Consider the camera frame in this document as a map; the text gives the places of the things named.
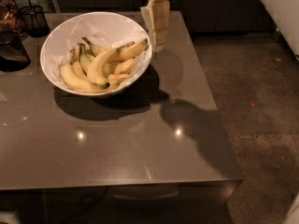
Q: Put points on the small middle yellow banana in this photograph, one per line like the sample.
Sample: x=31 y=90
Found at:
x=124 y=67

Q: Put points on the large front yellow banana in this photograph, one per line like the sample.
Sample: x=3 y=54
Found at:
x=95 y=72

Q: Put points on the green-tipped back banana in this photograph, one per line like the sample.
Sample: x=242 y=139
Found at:
x=94 y=49

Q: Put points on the greenish upright banana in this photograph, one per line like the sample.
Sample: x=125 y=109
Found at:
x=83 y=58

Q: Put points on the dark glass jar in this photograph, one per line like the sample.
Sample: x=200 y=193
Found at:
x=11 y=16

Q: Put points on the left lying yellow banana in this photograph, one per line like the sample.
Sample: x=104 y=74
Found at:
x=72 y=80

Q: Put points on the dark pitcher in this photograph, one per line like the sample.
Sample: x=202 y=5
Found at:
x=13 y=56

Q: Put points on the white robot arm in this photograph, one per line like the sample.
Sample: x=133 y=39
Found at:
x=284 y=13

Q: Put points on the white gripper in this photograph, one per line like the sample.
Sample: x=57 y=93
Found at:
x=157 y=16

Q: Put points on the white bowl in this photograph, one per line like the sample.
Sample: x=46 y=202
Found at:
x=62 y=31

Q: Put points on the top right yellow banana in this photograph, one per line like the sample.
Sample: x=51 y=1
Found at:
x=130 y=52

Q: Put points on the black mesh pen holder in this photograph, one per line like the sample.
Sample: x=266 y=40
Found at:
x=34 y=19

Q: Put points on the dark cabinet row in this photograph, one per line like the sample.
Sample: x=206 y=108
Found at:
x=201 y=16

